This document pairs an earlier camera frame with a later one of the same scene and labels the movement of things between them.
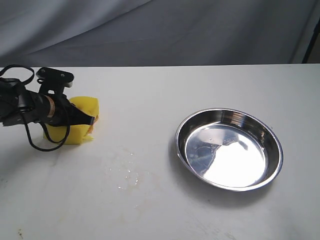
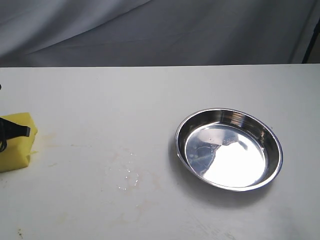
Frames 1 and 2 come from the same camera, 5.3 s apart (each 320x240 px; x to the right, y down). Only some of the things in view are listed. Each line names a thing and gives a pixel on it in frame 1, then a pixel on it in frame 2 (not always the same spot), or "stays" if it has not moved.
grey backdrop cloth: [66, 33] stays
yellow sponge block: [74, 134] to [16, 154]
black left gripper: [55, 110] to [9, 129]
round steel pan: [230, 149] stays
